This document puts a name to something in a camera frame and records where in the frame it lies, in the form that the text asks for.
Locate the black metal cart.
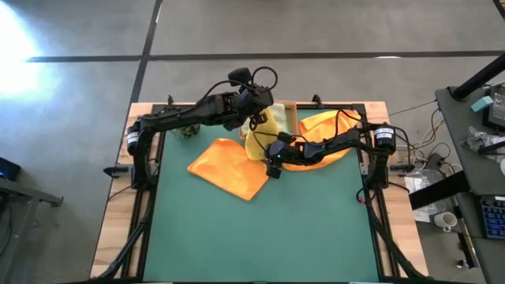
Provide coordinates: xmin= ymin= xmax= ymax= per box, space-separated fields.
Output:
xmin=0 ymin=156 xmax=64 ymax=277

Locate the white mug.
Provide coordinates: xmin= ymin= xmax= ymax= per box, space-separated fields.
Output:
xmin=433 ymin=211 xmax=458 ymax=230

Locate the black desk leg bar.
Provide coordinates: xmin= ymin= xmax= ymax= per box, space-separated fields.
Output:
xmin=408 ymin=170 xmax=473 ymax=211

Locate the orange towel with care label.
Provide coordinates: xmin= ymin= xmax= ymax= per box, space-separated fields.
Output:
xmin=187 ymin=137 xmax=270 ymax=202

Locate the orange microfiber towel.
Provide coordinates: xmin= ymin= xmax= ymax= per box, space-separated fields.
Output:
xmin=283 ymin=109 xmax=362 ymax=173

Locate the black keyboard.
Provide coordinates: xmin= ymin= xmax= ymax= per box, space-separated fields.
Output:
xmin=479 ymin=195 xmax=505 ymax=241

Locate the black table frame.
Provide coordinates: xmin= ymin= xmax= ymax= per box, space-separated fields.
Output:
xmin=94 ymin=94 xmax=433 ymax=284

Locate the yellow microfiber towel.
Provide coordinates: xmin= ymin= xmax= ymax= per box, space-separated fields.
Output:
xmin=243 ymin=104 xmax=280 ymax=163

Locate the green table mat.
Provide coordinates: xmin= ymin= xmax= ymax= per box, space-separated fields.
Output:
xmin=142 ymin=108 xmax=380 ymax=283

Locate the small potted green plant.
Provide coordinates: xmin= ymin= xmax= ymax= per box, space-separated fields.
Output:
xmin=169 ymin=122 xmax=201 ymax=140

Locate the black power adapter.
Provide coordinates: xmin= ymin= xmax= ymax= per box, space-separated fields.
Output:
xmin=428 ymin=152 xmax=447 ymax=170

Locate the grey side desk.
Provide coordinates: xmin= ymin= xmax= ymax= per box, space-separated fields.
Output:
xmin=435 ymin=84 xmax=505 ymax=284

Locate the small teal box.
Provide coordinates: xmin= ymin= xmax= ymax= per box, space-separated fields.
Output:
xmin=470 ymin=95 xmax=495 ymax=114

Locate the black slanted pole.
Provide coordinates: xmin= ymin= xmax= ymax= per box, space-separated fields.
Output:
xmin=451 ymin=53 xmax=505 ymax=102

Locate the white floor bag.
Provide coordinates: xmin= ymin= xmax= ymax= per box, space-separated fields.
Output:
xmin=404 ymin=173 xmax=435 ymax=224

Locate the clear plastic bag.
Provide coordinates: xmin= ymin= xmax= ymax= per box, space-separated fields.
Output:
xmin=461 ymin=125 xmax=505 ymax=163

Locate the black desk device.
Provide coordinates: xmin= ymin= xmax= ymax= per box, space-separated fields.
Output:
xmin=483 ymin=84 xmax=505 ymax=131

